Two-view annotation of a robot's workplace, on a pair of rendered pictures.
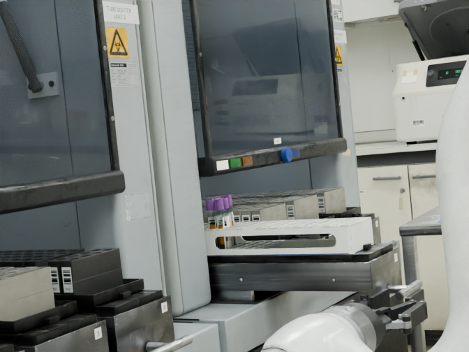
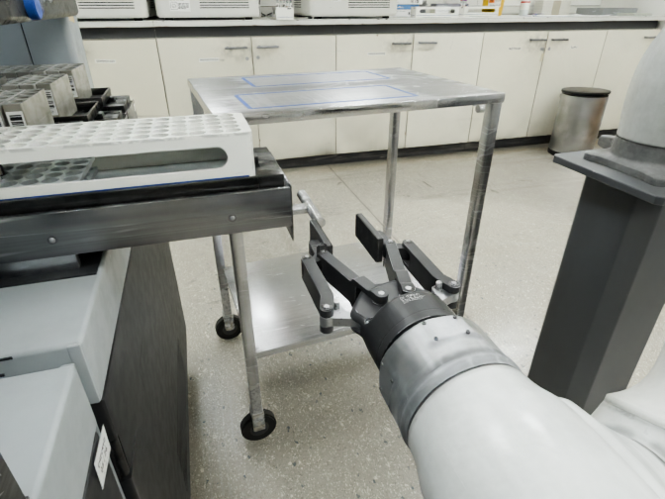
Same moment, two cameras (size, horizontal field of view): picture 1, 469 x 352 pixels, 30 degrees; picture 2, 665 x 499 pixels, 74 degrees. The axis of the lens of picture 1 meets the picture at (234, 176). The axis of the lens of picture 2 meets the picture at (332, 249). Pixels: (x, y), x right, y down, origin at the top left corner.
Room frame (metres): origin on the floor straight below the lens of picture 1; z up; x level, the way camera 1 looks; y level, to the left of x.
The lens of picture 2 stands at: (1.06, 0.10, 0.98)
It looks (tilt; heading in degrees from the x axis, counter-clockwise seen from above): 29 degrees down; 313
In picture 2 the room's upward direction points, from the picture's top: straight up
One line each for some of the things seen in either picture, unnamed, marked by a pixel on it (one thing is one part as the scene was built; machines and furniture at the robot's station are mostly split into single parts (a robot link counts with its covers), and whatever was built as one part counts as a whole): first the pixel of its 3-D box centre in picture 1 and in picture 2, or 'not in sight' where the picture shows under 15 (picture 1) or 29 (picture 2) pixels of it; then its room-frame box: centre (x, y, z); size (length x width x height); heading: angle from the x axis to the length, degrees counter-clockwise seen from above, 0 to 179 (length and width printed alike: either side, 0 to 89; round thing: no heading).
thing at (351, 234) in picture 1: (285, 240); (113, 158); (1.56, -0.08, 0.83); 0.30 x 0.10 x 0.06; 60
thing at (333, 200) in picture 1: (331, 202); (76, 83); (2.01, -0.22, 0.85); 0.12 x 0.02 x 0.06; 148
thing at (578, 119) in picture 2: not in sight; (578, 122); (1.94, -3.46, 0.23); 0.38 x 0.31 x 0.46; 150
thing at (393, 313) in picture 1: (393, 316); (397, 275); (1.26, -0.21, 0.75); 0.11 x 0.01 x 0.04; 134
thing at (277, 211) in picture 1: (270, 221); (32, 119); (1.75, -0.06, 0.85); 0.12 x 0.02 x 0.06; 150
